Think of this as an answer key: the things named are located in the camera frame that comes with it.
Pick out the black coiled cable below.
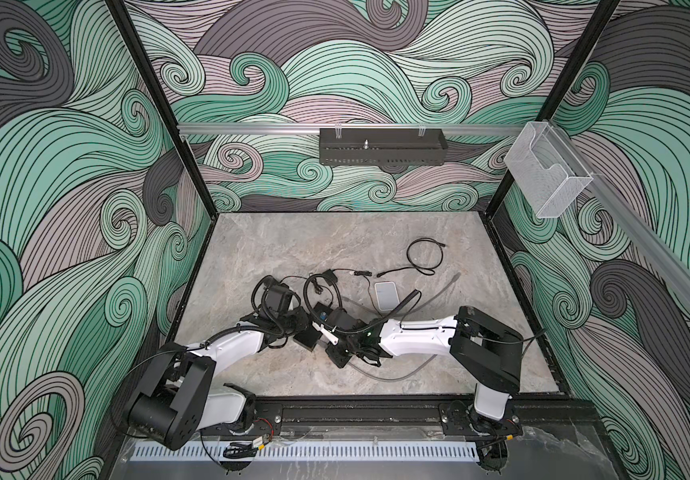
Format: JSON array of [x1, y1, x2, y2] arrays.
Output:
[[374, 237, 447, 280]]

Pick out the white network switch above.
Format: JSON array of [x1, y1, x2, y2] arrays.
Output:
[[374, 281, 400, 313]]

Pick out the black network switch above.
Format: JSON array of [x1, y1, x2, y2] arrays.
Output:
[[293, 326, 322, 352]]

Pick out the white slotted cable duct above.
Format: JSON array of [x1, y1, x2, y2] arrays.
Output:
[[130, 441, 479, 463]]

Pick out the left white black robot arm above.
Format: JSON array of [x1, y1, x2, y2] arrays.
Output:
[[119, 276, 309, 450]]

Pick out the grey ethernet cable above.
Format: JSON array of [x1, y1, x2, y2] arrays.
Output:
[[344, 272, 461, 383]]

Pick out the aluminium wall rail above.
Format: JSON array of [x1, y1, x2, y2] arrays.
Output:
[[177, 122, 524, 136]]

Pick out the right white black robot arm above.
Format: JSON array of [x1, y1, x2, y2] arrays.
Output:
[[301, 274, 528, 424]]

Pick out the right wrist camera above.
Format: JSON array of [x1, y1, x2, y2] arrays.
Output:
[[313, 302, 346, 346]]

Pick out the black wall tray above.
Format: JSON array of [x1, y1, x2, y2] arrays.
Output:
[[318, 129, 449, 170]]

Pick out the clear plastic wall holder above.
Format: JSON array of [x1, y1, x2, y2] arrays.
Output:
[[504, 121, 592, 219]]

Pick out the black power adapter with cable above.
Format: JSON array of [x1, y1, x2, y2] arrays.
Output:
[[284, 274, 337, 301]]

